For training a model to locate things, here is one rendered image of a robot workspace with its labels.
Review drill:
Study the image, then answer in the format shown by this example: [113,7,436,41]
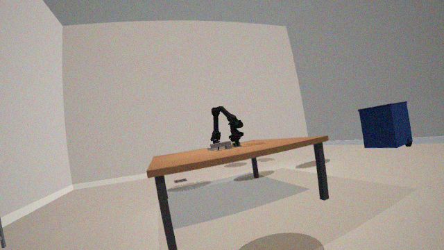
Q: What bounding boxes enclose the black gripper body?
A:
[229,128,241,139]

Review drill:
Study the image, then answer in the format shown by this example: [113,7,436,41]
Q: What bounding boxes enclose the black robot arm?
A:
[210,106,244,144]

